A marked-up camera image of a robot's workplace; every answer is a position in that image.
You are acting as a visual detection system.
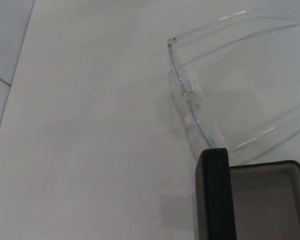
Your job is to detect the black glasses case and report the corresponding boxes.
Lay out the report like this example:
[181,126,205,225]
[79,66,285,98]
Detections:
[194,147,300,240]

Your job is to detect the clear white glasses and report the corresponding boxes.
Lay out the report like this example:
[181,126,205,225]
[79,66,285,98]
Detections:
[166,9,300,161]

